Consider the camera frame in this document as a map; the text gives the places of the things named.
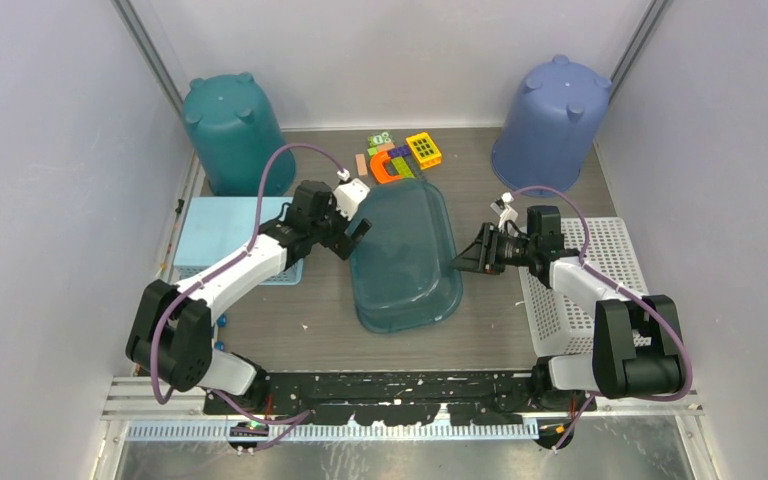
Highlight orange horseshoe toy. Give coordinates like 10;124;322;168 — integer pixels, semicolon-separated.
369;151;404;185

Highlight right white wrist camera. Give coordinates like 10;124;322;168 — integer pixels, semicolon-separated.
491;192;518;234

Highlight green patterned toy tile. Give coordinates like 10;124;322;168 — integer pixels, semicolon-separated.
367;131;392;150

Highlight blue plastic bucket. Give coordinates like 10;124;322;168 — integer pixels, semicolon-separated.
491;55;613;192

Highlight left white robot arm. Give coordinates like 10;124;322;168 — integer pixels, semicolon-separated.
125;178;371;414

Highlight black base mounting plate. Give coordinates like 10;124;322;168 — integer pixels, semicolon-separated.
204;370;585;426

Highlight lime green building brick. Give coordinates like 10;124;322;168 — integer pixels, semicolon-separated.
391;157;417;179

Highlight beige toy block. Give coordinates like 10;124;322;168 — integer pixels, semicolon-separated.
355;153;368;177

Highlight light blue basket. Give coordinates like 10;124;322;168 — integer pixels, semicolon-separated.
173;196;303;288

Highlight yellow grid toy block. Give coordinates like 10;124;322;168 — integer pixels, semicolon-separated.
406;132;443;170

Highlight toy train blocks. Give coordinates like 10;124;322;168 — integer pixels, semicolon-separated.
212;314;228;351

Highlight teal plastic bucket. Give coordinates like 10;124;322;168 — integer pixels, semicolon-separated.
181;72;286;197

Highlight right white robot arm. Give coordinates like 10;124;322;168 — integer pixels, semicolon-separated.
451;206;692;411

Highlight teal bottom basket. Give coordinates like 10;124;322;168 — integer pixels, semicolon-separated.
349;179;463;334

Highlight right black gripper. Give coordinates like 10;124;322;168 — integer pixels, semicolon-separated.
449;222;536;276

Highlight white plastic basket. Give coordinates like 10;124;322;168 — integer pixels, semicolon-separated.
518;217;648;357

